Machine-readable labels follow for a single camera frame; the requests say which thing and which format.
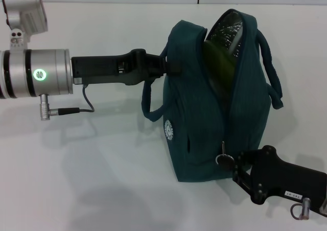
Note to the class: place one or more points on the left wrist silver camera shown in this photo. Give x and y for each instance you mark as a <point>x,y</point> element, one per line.
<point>23,11</point>

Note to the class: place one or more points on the green cucumber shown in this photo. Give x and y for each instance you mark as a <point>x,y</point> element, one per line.
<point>222,62</point>

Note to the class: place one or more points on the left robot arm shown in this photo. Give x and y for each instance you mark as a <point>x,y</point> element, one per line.
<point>30,72</point>

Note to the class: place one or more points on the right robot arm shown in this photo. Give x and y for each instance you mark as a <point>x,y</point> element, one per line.
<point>324,201</point>

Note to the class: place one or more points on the dark teal insulated lunch bag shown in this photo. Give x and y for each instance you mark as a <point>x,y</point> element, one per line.
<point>204,144</point>

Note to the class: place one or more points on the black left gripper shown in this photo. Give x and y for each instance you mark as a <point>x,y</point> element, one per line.
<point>102,68</point>

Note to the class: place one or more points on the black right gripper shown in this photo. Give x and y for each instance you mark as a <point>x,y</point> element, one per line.
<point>288,180</point>

